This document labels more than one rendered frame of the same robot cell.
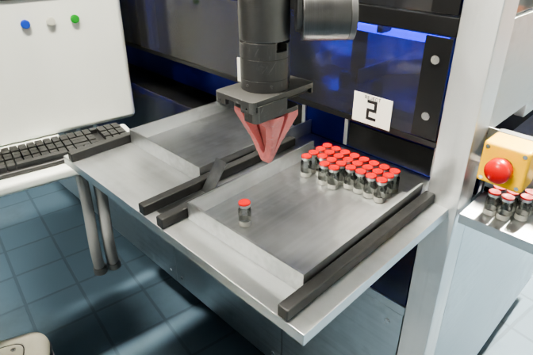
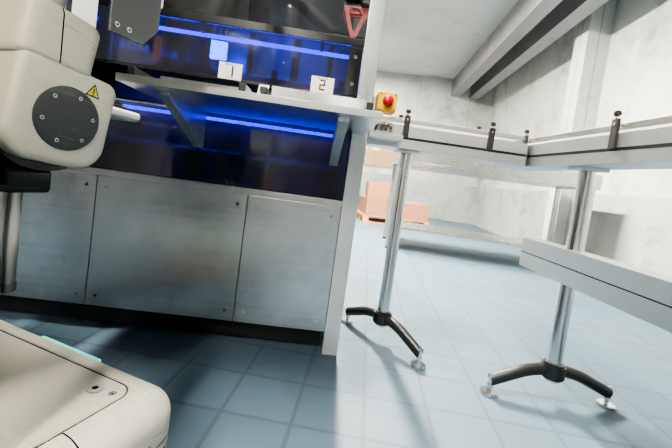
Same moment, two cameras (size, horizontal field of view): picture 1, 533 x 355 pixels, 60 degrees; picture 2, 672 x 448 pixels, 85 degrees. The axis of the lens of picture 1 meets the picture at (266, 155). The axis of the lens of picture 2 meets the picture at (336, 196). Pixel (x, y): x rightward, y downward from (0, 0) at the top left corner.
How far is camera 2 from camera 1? 101 cm
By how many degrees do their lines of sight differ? 52
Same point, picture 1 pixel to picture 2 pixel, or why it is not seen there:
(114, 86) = not seen: hidden behind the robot
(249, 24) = not seen: outside the picture
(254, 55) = not seen: outside the picture
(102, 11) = (86, 8)
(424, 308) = (354, 194)
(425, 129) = (351, 90)
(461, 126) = (368, 86)
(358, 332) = (310, 237)
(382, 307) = (328, 207)
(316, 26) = not seen: outside the picture
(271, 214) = not seen: hidden behind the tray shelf
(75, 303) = not seen: outside the picture
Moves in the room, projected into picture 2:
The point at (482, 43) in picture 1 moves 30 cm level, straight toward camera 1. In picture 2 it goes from (375, 49) to (423, 22)
